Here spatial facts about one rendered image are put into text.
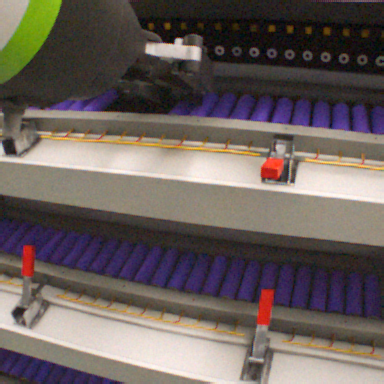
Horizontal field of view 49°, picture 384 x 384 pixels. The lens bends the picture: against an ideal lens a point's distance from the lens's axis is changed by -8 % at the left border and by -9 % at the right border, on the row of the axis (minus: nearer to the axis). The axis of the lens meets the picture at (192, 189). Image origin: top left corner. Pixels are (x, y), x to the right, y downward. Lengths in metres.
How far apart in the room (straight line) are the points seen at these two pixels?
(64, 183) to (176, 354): 0.21
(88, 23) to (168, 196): 0.23
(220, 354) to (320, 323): 0.11
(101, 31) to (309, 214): 0.23
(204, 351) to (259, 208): 0.17
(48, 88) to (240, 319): 0.34
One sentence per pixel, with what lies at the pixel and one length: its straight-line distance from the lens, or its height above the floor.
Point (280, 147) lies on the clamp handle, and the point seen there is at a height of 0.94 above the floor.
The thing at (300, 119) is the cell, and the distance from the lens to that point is 0.44.
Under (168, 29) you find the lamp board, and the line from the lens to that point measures 0.55.
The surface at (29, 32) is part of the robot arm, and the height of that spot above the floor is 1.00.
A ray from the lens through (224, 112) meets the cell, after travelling 0.45.
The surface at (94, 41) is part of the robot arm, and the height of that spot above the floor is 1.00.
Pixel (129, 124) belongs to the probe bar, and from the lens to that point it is 0.44.
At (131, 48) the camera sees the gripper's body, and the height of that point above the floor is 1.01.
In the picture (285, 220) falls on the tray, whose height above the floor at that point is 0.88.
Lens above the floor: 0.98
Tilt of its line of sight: 13 degrees down
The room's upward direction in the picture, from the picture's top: 3 degrees clockwise
